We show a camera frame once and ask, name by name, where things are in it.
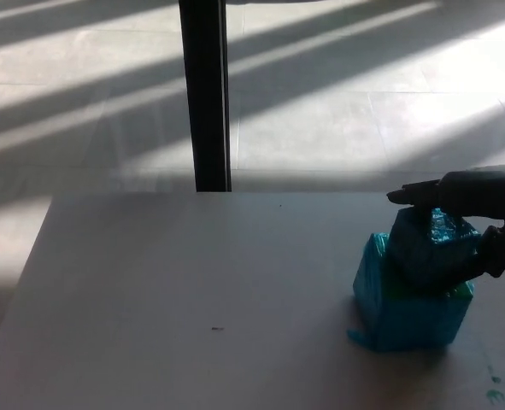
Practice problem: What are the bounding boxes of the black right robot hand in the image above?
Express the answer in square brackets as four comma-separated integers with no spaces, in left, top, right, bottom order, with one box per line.
[386,170,505,278]

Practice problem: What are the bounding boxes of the small blue cube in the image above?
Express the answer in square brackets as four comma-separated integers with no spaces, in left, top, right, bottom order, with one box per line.
[388,207,482,295]

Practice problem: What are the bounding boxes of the large blue wrapped cube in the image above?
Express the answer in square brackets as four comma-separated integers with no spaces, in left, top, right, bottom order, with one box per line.
[346,231,476,354]

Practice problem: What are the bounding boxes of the black vertical window frame post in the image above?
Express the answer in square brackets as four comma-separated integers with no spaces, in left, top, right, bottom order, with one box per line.
[178,0,232,193]

